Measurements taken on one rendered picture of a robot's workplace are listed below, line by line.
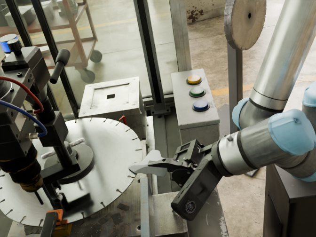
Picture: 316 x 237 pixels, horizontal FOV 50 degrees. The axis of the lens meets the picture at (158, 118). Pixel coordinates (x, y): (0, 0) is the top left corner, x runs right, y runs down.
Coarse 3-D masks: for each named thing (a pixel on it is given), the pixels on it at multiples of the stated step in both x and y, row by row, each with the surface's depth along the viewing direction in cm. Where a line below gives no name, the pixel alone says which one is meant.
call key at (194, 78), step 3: (192, 75) 107; (195, 75) 106; (189, 78) 106; (192, 78) 105; (195, 78) 105; (198, 78) 105; (189, 81) 105; (192, 81) 104; (195, 81) 104; (198, 81) 104
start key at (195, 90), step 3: (195, 87) 101; (198, 87) 101; (201, 87) 100; (192, 90) 100; (195, 90) 100; (198, 90) 99; (201, 90) 99; (192, 93) 99; (195, 93) 98; (198, 93) 98; (201, 93) 98
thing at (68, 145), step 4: (76, 140) 75; (80, 140) 74; (84, 140) 75; (68, 144) 73; (72, 144) 74; (76, 144) 74; (68, 148) 73; (48, 152) 73; (52, 152) 73; (44, 156) 72; (48, 156) 72
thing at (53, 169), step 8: (64, 144) 64; (56, 152) 64; (64, 152) 64; (64, 160) 65; (72, 160) 67; (48, 168) 66; (56, 168) 66; (64, 168) 66; (72, 168) 66; (48, 176) 65; (56, 176) 66; (64, 176) 66; (48, 184) 66; (56, 184) 68; (48, 192) 67
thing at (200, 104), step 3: (195, 102) 95; (198, 102) 95; (201, 102) 95; (204, 102) 94; (207, 102) 94; (195, 105) 94; (198, 105) 94; (201, 105) 93; (204, 105) 93; (207, 105) 93; (195, 108) 94; (198, 108) 93; (201, 108) 93; (204, 108) 93
